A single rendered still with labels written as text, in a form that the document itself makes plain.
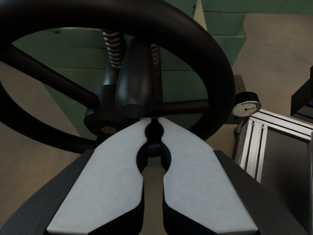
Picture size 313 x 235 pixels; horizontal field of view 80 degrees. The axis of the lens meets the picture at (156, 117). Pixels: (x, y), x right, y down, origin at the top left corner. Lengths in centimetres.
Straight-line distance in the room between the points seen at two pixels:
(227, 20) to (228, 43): 5
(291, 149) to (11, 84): 172
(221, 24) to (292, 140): 82
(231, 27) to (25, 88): 140
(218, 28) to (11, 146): 123
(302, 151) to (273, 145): 13
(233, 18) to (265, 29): 174
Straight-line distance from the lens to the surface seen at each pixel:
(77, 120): 65
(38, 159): 123
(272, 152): 101
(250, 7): 37
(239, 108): 47
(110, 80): 25
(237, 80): 58
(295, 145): 109
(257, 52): 180
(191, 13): 24
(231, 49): 41
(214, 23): 37
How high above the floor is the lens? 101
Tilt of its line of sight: 59 degrees down
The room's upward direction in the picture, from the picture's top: 2 degrees clockwise
